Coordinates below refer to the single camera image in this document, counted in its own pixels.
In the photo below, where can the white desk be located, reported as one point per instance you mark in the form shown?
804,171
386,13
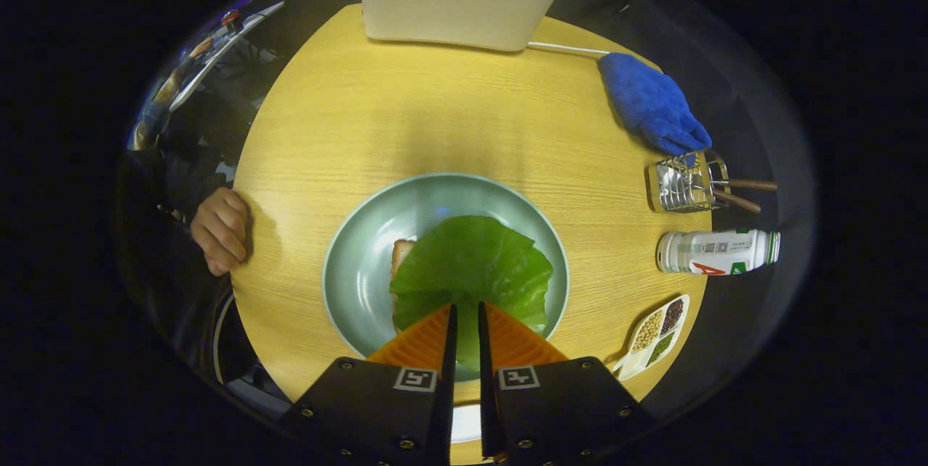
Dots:
217,53

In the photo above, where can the white divided dish with beans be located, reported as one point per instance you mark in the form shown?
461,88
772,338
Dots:
652,339

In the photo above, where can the white plastic bottle green cap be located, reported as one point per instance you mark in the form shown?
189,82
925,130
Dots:
714,250

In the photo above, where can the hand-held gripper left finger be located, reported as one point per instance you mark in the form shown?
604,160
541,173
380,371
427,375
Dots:
450,357

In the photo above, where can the white toaster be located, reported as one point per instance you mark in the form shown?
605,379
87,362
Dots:
457,6

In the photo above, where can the pale green round plate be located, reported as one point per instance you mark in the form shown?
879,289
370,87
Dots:
362,234

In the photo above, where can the metal frame chair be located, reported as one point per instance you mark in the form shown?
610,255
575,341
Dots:
217,350

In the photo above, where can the blue cloth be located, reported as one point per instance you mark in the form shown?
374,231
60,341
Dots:
652,103

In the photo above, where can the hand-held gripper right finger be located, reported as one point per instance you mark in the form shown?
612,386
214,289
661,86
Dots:
484,364

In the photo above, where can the oval white plate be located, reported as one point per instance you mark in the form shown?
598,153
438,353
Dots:
467,422

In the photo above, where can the green lettuce leaf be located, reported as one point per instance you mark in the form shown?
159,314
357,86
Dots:
471,263

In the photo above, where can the bread slice under lettuce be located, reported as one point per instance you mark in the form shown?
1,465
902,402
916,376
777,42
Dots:
401,252

